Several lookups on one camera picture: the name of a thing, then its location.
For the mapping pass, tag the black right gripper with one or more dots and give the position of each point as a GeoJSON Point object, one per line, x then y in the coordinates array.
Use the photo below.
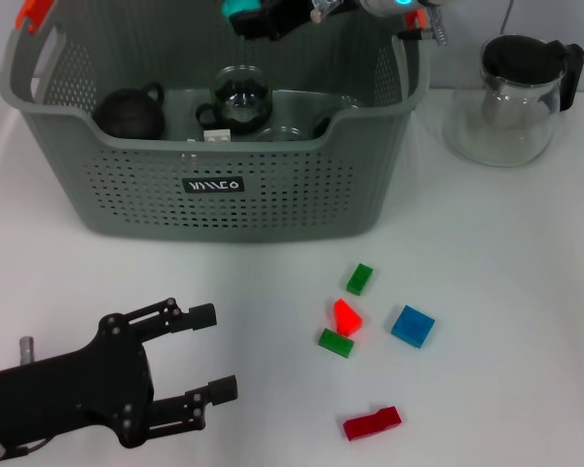
{"type": "Point", "coordinates": [294, 14]}

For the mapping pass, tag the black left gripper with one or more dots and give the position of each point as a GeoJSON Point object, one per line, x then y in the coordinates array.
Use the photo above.
{"type": "Point", "coordinates": [78, 389]}

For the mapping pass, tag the teal toy brick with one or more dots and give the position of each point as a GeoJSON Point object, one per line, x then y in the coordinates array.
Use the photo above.
{"type": "Point", "coordinates": [241, 6]}

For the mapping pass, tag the glass teacup with black sleeve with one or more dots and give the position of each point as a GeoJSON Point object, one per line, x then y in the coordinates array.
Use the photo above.
{"type": "Point", "coordinates": [241, 104]}
{"type": "Point", "coordinates": [323, 126]}
{"type": "Point", "coordinates": [280, 133]}

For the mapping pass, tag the green toy brick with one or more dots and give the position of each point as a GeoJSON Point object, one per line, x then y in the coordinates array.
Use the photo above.
{"type": "Point", "coordinates": [360, 279]}
{"type": "Point", "coordinates": [336, 343]}

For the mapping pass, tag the red-orange wedge toy brick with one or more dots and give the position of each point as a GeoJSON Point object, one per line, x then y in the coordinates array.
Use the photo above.
{"type": "Point", "coordinates": [346, 318]}

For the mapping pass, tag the blue toy brick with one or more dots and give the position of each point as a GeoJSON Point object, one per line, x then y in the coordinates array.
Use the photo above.
{"type": "Point", "coordinates": [412, 327]}

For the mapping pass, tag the grey-green perforated storage basket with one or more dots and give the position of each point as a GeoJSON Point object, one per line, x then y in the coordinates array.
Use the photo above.
{"type": "Point", "coordinates": [272, 204]}

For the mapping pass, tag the dark clay teapot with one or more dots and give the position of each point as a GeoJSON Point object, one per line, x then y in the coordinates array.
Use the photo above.
{"type": "Point", "coordinates": [131, 114]}

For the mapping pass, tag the dark red long toy brick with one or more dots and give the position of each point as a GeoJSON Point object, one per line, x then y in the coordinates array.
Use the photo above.
{"type": "Point", "coordinates": [370, 424]}

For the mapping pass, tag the glass pitcher with black lid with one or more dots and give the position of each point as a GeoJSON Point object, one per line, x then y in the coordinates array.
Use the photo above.
{"type": "Point", "coordinates": [496, 131]}

